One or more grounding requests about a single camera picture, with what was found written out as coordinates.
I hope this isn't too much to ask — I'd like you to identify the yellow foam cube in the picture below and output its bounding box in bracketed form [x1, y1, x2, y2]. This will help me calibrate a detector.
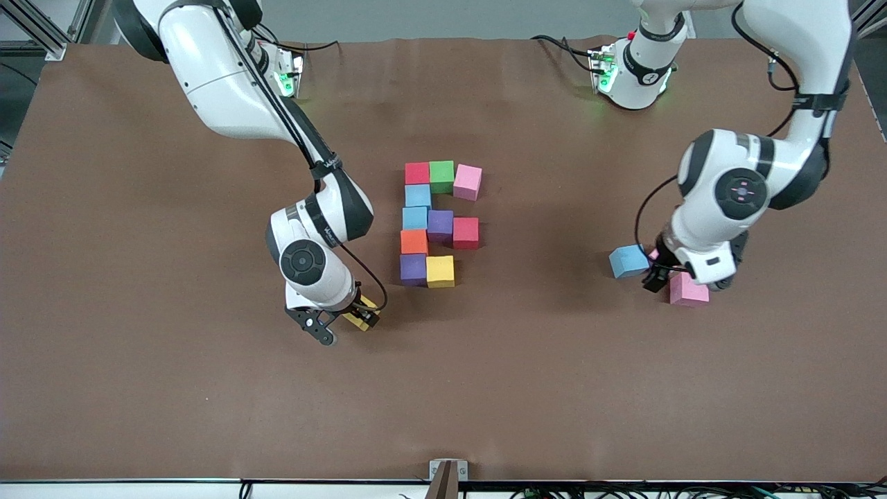
[425, 255, 457, 290]
[342, 296, 380, 333]

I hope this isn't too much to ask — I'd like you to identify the purple foam cube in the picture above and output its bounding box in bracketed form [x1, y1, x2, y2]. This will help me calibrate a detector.
[426, 209, 455, 244]
[398, 253, 428, 288]

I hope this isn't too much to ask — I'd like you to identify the green foam cube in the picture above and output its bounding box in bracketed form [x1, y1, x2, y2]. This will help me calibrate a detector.
[428, 160, 456, 195]

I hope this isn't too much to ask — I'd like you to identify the brown table mat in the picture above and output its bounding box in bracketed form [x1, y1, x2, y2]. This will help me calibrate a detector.
[0, 36, 887, 483]

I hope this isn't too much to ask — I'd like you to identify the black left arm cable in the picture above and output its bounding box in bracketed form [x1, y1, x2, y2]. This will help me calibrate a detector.
[634, 0, 801, 268]

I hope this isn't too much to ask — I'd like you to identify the grey metal edge bracket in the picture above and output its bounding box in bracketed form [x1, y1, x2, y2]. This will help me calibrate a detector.
[425, 458, 469, 499]

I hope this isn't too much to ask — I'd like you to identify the black left base cable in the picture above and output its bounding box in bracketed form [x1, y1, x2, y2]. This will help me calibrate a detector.
[530, 33, 597, 73]

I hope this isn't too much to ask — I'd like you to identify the black base cable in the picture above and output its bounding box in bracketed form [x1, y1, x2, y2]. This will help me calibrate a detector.
[530, 33, 597, 73]
[253, 24, 340, 53]

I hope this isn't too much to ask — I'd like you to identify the black right base cable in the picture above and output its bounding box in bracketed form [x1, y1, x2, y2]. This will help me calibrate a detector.
[253, 24, 340, 53]

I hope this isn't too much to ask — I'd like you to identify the aluminium frame profile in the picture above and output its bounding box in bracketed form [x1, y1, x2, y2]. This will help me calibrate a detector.
[0, 0, 70, 62]
[856, 0, 887, 32]

